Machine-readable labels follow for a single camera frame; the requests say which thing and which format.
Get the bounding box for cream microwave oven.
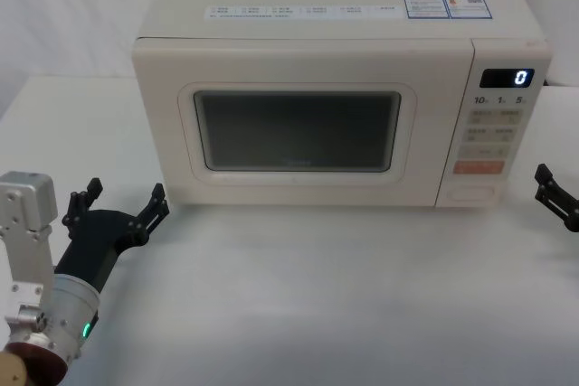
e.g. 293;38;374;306
131;0;554;210

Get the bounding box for white table cloth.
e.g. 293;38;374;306
0;76;579;386

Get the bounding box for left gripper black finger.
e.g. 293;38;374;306
128;183;171;245
62;176;104;240

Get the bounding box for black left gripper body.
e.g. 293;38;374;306
53;207;147;292

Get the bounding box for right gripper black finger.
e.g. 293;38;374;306
533;163;579;234

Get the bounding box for white curtain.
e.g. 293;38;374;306
0;0;579;89

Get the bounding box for oven control panel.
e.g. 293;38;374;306
435;37;554;210

